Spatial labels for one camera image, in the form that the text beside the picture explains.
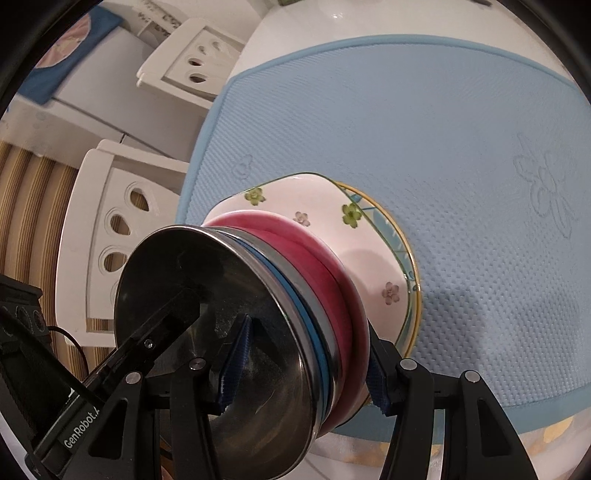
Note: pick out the light blue table mat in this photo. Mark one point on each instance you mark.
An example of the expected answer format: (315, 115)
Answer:
(415, 115)

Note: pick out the round plate with blue flower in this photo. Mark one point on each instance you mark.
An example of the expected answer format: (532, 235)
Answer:
(397, 240)

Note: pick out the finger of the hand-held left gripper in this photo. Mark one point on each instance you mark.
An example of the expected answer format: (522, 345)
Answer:
(152, 330)

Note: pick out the striped tan rug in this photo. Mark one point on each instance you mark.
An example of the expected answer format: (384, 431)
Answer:
(32, 207)

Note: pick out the blue poster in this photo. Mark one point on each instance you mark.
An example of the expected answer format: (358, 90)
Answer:
(69, 50)

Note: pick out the white cabinet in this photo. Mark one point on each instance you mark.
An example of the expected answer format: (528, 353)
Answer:
(115, 78)

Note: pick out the blue steel bowl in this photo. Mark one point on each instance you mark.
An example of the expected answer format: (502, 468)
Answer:
(194, 277)

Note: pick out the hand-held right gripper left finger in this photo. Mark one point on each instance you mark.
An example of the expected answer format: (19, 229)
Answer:
(235, 357)

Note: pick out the white dining chair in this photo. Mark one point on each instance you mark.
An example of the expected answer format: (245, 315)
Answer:
(184, 60)
(97, 184)

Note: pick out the pink cartoon bowl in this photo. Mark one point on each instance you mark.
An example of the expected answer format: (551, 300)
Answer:
(355, 318)

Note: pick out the red steel bowl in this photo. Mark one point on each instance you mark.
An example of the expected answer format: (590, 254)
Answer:
(318, 295)

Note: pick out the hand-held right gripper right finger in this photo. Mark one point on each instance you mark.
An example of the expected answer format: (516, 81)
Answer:
(376, 384)

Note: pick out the square plate with green flowers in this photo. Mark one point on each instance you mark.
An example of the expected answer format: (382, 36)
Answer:
(323, 207)

